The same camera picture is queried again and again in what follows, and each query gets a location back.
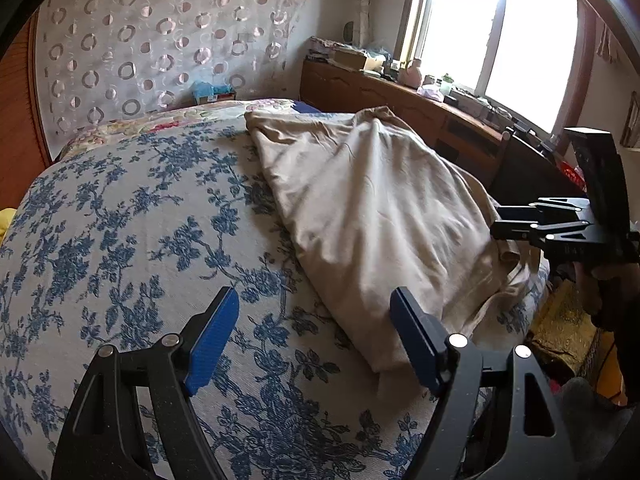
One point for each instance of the flat cardboard box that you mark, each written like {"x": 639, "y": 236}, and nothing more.
{"x": 352, "y": 60}

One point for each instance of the pink jug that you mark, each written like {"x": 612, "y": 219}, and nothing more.
{"x": 412, "y": 74}

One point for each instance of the stack of papers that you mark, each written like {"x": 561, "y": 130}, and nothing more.
{"x": 320, "y": 50}

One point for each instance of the pink floral quilt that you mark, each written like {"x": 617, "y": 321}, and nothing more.
{"x": 165, "y": 122}

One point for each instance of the blue floral bedspread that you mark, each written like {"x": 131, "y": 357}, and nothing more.
{"x": 125, "y": 240}

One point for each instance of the yellow plush pillow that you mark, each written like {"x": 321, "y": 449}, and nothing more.
{"x": 6, "y": 222}

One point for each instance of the beige printed t-shirt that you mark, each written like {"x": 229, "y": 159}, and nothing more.
{"x": 380, "y": 210}

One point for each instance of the patterned window curtain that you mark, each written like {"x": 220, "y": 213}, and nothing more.
{"x": 607, "y": 45}
{"x": 367, "y": 0}

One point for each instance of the golden patterned mat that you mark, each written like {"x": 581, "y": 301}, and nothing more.
{"x": 560, "y": 330}

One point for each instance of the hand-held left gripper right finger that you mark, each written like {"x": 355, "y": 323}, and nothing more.
{"x": 415, "y": 335}

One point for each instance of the sheer circle-patterned curtain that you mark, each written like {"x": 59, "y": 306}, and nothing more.
{"x": 150, "y": 35}

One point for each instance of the dark blue cloth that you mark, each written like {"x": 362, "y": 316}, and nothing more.
{"x": 304, "y": 108}

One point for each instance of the green-capped bottle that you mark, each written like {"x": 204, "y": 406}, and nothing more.
{"x": 446, "y": 85}

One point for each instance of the person's right hand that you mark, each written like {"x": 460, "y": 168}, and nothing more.
{"x": 592, "y": 290}

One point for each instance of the wooden wardrobe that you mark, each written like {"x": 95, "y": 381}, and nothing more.
{"x": 25, "y": 125}

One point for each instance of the wooden cabinet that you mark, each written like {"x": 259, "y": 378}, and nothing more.
{"x": 360, "y": 92}

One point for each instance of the dark desk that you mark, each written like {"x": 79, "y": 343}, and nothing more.
{"x": 535, "y": 170}

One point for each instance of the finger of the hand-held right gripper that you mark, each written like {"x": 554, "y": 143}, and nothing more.
{"x": 545, "y": 210}
{"x": 545, "y": 234}

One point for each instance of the window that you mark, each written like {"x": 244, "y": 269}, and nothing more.
{"x": 500, "y": 35}

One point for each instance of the pale purple plastic bag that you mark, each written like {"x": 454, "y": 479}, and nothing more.
{"x": 431, "y": 93}

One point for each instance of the red packet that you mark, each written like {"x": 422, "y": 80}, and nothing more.
{"x": 572, "y": 172}

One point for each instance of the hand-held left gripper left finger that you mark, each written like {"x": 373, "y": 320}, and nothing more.
{"x": 212, "y": 337}

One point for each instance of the small cardboard box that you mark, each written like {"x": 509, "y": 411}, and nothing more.
{"x": 220, "y": 98}

